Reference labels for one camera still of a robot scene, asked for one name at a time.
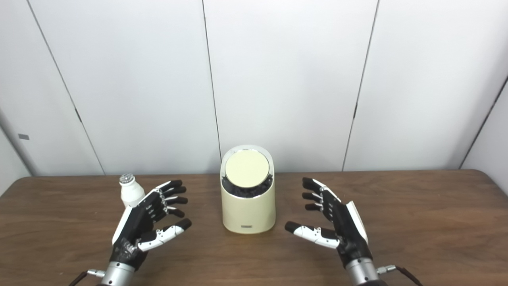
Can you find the black wall panel hinge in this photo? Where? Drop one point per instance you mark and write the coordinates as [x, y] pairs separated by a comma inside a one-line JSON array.
[[78, 115], [355, 110]]

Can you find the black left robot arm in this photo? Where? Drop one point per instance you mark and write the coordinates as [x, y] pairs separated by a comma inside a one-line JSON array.
[[117, 275]]

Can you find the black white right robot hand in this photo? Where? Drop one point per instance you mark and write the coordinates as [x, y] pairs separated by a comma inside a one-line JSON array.
[[349, 230]]

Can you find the cream-colored round bin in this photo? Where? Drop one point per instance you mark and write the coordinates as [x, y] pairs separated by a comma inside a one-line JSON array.
[[248, 214]]

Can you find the cream round bin lid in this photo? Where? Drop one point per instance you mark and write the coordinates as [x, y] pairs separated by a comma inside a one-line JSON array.
[[247, 169]]

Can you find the small white plastic bottle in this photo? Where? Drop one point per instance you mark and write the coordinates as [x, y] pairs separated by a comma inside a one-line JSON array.
[[131, 192]]

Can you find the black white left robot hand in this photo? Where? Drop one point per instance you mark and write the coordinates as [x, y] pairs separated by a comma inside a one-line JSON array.
[[135, 226]]

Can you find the black bin liner bag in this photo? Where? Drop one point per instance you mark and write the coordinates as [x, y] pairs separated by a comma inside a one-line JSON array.
[[246, 192]]

